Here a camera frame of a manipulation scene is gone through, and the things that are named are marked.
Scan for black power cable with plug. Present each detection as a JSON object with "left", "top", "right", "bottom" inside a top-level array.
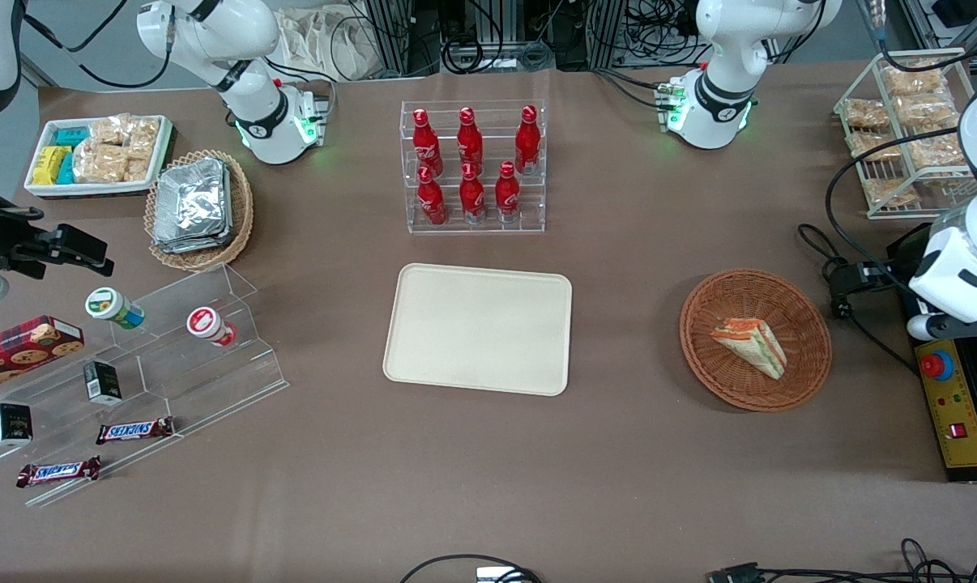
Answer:
[{"left": 797, "top": 223, "right": 920, "bottom": 376}]

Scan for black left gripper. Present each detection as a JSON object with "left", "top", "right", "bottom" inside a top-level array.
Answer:
[{"left": 829, "top": 231, "right": 932, "bottom": 297}]

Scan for white wire rack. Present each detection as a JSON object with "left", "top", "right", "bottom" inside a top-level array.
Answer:
[{"left": 833, "top": 47, "right": 977, "bottom": 220}]

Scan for red cola bottle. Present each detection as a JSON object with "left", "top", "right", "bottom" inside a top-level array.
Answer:
[
  {"left": 417, "top": 166, "right": 448, "bottom": 227},
  {"left": 514, "top": 105, "right": 542, "bottom": 176},
  {"left": 459, "top": 163, "right": 487, "bottom": 225},
  {"left": 412, "top": 109, "right": 444, "bottom": 176},
  {"left": 494, "top": 160, "right": 522, "bottom": 223},
  {"left": 457, "top": 107, "right": 484, "bottom": 173}
]

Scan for red cookie box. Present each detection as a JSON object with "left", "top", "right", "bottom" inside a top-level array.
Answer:
[{"left": 0, "top": 315, "right": 85, "bottom": 397}]

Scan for white rectangular snack tray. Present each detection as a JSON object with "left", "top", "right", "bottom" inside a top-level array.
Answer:
[{"left": 23, "top": 115, "right": 174, "bottom": 199}]

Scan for silver foil packet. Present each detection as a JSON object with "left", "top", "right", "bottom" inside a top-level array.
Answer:
[
  {"left": 156, "top": 158, "right": 230, "bottom": 234},
  {"left": 153, "top": 220, "right": 233, "bottom": 254}
]

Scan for brown wicker basket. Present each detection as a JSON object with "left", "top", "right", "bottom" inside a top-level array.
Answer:
[{"left": 679, "top": 269, "right": 832, "bottom": 413}]

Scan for clear acrylic bottle rack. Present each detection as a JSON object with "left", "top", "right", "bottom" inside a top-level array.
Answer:
[{"left": 400, "top": 100, "right": 547, "bottom": 235}]

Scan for beige plastic tray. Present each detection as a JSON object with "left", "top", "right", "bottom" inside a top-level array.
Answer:
[{"left": 382, "top": 263, "right": 574, "bottom": 397}]

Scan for black looped cable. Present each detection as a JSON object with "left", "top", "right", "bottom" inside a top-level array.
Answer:
[{"left": 398, "top": 553, "right": 543, "bottom": 583}]

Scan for brown snickers bar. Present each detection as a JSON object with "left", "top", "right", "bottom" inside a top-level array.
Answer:
[
  {"left": 96, "top": 416, "right": 175, "bottom": 445},
  {"left": 16, "top": 456, "right": 102, "bottom": 488}
]

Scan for triangular sandwich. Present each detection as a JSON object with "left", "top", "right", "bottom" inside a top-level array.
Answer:
[{"left": 710, "top": 317, "right": 787, "bottom": 381}]

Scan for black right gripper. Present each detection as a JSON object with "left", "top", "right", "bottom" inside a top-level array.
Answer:
[{"left": 0, "top": 185, "right": 116, "bottom": 277}]

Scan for white plastic bags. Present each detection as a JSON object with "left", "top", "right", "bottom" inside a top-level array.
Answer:
[{"left": 278, "top": 6, "right": 386, "bottom": 82}]

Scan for black tangled cables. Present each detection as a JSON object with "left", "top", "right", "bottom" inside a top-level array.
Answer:
[{"left": 760, "top": 538, "right": 977, "bottom": 583}]

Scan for small black box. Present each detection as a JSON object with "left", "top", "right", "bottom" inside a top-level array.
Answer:
[
  {"left": 0, "top": 402, "right": 33, "bottom": 448},
  {"left": 83, "top": 360, "right": 123, "bottom": 406}
]

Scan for yellow snack packet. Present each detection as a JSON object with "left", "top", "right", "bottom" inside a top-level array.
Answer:
[{"left": 32, "top": 146, "right": 70, "bottom": 186}]

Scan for clear acrylic tiered stand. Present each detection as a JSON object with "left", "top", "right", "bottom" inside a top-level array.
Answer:
[{"left": 0, "top": 263, "right": 290, "bottom": 509}]

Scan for bagged fried snack pack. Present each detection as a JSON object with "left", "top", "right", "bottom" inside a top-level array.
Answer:
[
  {"left": 883, "top": 65, "right": 946, "bottom": 98},
  {"left": 850, "top": 131, "right": 901, "bottom": 161},
  {"left": 843, "top": 98, "right": 891, "bottom": 130},
  {"left": 906, "top": 132, "right": 967, "bottom": 172},
  {"left": 894, "top": 93, "right": 961, "bottom": 128},
  {"left": 864, "top": 177, "right": 920, "bottom": 207}
]

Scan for red lid yogurt cup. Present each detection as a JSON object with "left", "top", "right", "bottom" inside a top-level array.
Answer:
[{"left": 186, "top": 306, "right": 237, "bottom": 348}]

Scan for aluminium frame post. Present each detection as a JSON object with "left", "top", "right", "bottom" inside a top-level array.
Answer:
[
  {"left": 369, "top": 0, "right": 418, "bottom": 79},
  {"left": 587, "top": 0, "right": 629, "bottom": 71}
]

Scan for black cable bundle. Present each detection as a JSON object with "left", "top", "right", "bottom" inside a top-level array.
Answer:
[
  {"left": 625, "top": 0, "right": 706, "bottom": 67},
  {"left": 442, "top": 0, "right": 556, "bottom": 75}
]

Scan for black cable connector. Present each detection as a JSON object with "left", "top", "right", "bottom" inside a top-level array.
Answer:
[{"left": 706, "top": 562, "right": 766, "bottom": 583}]

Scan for light wicker basket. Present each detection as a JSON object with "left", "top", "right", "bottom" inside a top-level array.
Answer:
[{"left": 144, "top": 149, "right": 254, "bottom": 271}]

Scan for green lid yogurt cup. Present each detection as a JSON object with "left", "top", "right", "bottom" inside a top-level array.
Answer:
[{"left": 84, "top": 287, "right": 146, "bottom": 330}]

